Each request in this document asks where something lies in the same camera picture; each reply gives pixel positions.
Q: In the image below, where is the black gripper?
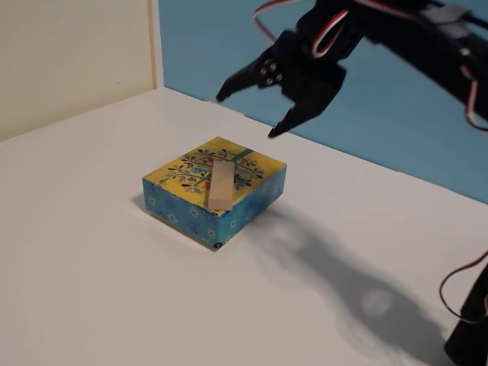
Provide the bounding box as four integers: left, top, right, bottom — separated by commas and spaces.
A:
216, 30, 347, 139

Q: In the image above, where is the wooden Jenga block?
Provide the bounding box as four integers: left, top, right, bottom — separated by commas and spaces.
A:
207, 159, 236, 212

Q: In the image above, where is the yellow and blue floral box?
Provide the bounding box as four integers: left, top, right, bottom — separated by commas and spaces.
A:
142, 136, 287, 252

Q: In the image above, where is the grey tape strip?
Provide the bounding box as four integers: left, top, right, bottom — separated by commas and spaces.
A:
421, 3, 470, 37

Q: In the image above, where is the red white black servo cable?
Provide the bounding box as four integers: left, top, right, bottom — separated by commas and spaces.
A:
439, 249, 488, 325
253, 0, 488, 133

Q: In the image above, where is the thin black camera cable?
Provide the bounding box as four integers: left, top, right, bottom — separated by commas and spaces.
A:
461, 10, 488, 27

